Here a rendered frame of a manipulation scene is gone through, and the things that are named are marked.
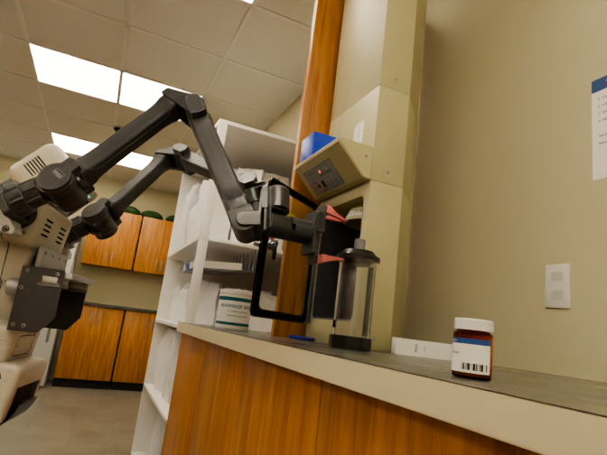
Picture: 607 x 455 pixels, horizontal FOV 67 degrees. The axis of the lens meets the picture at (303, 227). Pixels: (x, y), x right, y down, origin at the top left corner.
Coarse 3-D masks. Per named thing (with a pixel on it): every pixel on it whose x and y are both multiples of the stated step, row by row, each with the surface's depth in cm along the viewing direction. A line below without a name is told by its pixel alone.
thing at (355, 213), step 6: (360, 204) 142; (354, 210) 142; (360, 210) 140; (348, 216) 143; (354, 216) 140; (360, 216) 139; (348, 222) 149; (354, 222) 152; (360, 222) 153; (354, 228) 153; (360, 228) 153
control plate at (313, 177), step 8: (328, 160) 138; (320, 168) 144; (328, 168) 141; (304, 176) 155; (312, 176) 151; (320, 176) 147; (328, 176) 144; (336, 176) 140; (312, 184) 154; (320, 184) 150; (328, 184) 146; (336, 184) 143; (320, 192) 153
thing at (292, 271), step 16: (304, 208) 149; (288, 256) 140; (304, 256) 149; (256, 272) 127; (272, 272) 133; (288, 272) 140; (304, 272) 149; (272, 288) 133; (288, 288) 140; (304, 288) 149; (272, 304) 133; (288, 304) 140
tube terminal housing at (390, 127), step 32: (384, 96) 138; (352, 128) 148; (384, 128) 136; (416, 128) 158; (384, 160) 134; (352, 192) 140; (384, 192) 132; (384, 224) 131; (384, 256) 129; (384, 288) 128; (320, 320) 143; (384, 320) 126
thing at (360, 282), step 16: (352, 272) 110; (368, 272) 111; (336, 288) 114; (352, 288) 109; (368, 288) 110; (336, 304) 111; (352, 304) 108; (368, 304) 110; (336, 320) 110; (352, 320) 108; (368, 320) 109; (352, 336) 107; (368, 336) 109
